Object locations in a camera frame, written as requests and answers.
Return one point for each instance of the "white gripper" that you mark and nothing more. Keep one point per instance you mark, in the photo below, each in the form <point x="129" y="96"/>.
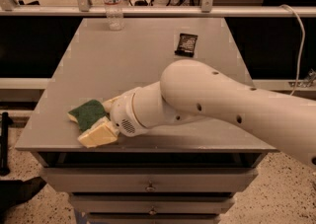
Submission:
<point x="122" y="113"/>

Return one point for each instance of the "green and yellow sponge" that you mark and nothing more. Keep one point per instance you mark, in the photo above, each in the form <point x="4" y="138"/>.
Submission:
<point x="88" y="114"/>

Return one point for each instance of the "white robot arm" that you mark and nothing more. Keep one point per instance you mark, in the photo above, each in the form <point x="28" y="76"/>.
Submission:
<point x="189" y="90"/>

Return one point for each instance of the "black rxbar chocolate wrapper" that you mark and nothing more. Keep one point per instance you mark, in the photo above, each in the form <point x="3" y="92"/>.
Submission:
<point x="186" y="45"/>

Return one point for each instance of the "middle grey drawer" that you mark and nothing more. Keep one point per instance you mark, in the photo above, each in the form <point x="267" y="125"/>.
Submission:
<point x="168" y="204"/>

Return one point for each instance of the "grey drawer cabinet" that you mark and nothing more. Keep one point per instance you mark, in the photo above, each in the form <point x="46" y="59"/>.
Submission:
<point x="101" y="64"/>

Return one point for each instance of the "black stand on floor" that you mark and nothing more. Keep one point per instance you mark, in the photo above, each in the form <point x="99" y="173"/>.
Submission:
<point x="6" y="121"/>

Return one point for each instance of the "clear plastic water bottle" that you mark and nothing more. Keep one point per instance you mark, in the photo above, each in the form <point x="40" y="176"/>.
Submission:
<point x="114" y="14"/>

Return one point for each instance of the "metal railing frame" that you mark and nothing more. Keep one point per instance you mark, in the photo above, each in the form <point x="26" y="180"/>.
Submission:
<point x="175" y="8"/>

